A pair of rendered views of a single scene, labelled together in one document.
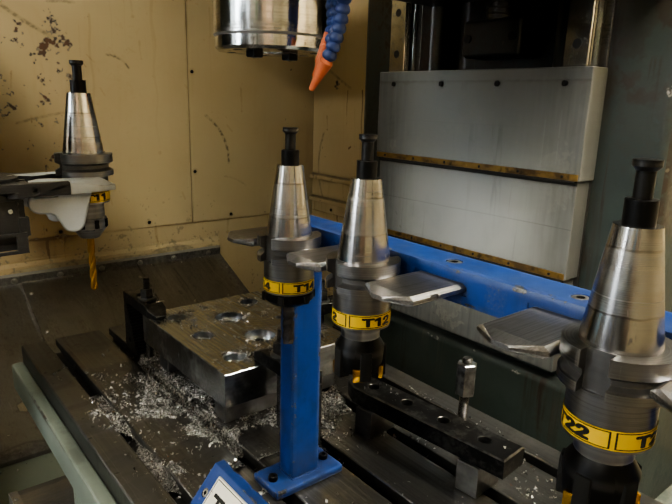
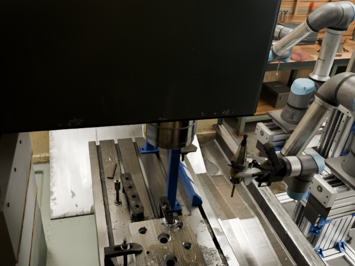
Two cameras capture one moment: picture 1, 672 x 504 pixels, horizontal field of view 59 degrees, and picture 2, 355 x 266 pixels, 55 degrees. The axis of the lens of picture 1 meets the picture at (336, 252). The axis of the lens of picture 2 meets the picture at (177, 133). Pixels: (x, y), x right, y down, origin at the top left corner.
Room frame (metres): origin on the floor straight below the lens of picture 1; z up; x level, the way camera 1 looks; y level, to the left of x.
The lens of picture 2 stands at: (1.66, 0.43, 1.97)
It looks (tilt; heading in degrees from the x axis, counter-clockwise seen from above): 32 degrees down; 201
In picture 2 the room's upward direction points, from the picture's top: 5 degrees clockwise
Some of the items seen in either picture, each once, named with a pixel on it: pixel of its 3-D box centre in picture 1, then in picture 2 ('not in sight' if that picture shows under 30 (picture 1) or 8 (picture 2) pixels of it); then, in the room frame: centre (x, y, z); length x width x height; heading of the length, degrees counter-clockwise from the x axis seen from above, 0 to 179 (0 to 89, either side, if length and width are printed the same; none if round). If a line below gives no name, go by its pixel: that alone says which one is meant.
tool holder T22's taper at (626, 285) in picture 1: (629, 284); not in sight; (0.32, -0.16, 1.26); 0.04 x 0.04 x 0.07
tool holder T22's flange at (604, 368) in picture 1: (617, 361); not in sight; (0.32, -0.16, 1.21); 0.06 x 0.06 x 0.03
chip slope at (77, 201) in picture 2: not in sight; (133, 172); (0.35, -0.31, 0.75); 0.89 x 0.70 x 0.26; 129
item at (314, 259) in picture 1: (323, 258); not in sight; (0.53, 0.01, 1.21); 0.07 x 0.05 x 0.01; 129
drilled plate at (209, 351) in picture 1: (244, 339); (166, 253); (0.92, 0.15, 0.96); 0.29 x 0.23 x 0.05; 39
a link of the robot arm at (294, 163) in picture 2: not in sight; (288, 165); (0.56, 0.46, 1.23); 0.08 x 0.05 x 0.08; 39
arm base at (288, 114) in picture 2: not in sight; (295, 110); (-0.23, 0.42, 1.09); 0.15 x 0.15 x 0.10
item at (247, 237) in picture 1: (259, 235); (188, 148); (0.61, 0.08, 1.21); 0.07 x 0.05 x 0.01; 129
